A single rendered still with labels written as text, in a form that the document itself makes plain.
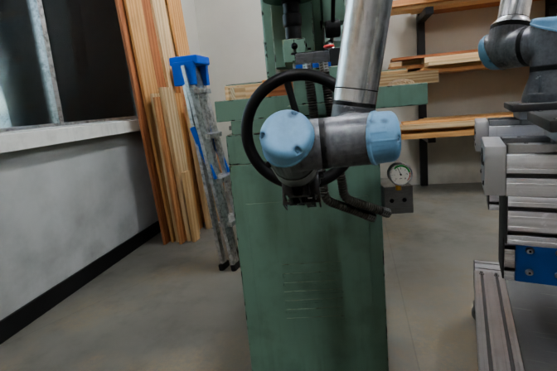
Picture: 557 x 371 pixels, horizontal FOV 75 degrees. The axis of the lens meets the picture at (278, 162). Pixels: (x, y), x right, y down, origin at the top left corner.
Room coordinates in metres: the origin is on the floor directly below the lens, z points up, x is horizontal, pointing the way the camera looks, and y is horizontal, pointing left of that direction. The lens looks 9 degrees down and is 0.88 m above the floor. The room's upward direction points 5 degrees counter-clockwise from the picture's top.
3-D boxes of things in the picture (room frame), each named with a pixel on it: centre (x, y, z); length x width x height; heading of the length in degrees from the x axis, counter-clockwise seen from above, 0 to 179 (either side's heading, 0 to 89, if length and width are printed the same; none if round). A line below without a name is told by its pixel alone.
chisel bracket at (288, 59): (1.22, -0.09, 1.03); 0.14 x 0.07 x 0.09; 176
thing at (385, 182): (1.04, -0.34, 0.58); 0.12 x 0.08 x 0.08; 176
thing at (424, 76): (1.19, -0.25, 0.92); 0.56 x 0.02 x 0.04; 86
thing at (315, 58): (1.00, -0.13, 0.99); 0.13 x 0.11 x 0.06; 86
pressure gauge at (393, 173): (0.97, -0.33, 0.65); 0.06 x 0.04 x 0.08; 86
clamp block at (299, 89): (1.00, -0.13, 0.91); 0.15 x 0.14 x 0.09; 86
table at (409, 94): (1.09, -0.13, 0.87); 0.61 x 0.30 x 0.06; 86
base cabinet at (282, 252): (1.32, -0.09, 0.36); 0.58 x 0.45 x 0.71; 176
